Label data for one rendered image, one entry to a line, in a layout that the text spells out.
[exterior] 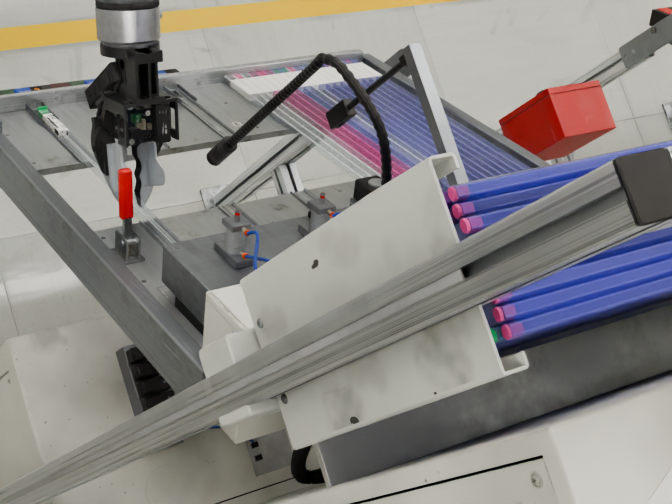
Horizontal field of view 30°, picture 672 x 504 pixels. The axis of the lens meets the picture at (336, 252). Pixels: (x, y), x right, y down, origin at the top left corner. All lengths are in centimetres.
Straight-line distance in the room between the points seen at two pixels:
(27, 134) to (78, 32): 102
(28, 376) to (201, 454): 28
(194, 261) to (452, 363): 54
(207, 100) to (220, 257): 59
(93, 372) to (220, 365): 75
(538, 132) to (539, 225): 156
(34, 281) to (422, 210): 175
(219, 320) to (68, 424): 64
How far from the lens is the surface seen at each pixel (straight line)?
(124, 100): 152
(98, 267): 147
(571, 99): 230
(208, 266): 136
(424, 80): 136
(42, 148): 175
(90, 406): 188
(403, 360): 94
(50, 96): 188
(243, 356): 113
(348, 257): 97
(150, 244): 152
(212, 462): 193
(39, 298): 256
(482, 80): 325
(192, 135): 181
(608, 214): 71
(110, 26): 150
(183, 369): 132
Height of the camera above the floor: 238
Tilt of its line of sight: 57 degrees down
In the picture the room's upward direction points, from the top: 58 degrees clockwise
